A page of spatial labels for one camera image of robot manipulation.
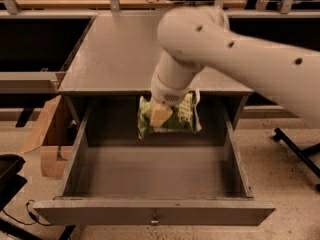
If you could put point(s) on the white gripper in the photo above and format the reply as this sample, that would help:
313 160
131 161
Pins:
166 93

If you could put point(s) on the green jalapeno chip bag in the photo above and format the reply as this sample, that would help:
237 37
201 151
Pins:
184 119

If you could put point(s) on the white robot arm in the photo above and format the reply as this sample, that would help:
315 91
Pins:
193 38

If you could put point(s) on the grey cabinet with counter top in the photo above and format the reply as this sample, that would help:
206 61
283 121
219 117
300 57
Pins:
118 55

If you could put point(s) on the open grey top drawer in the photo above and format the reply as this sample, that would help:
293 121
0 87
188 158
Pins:
115 178

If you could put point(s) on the small metal drawer knob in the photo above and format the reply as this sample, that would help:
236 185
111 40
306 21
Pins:
154 220

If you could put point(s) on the brown cardboard box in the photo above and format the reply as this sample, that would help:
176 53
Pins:
53 135

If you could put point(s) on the black metal stand base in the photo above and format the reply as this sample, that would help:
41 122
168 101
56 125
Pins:
303 154

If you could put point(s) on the black chair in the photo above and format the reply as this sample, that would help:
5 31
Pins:
10 180

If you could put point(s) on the grey metal rail frame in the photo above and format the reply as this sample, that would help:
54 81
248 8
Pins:
30 82

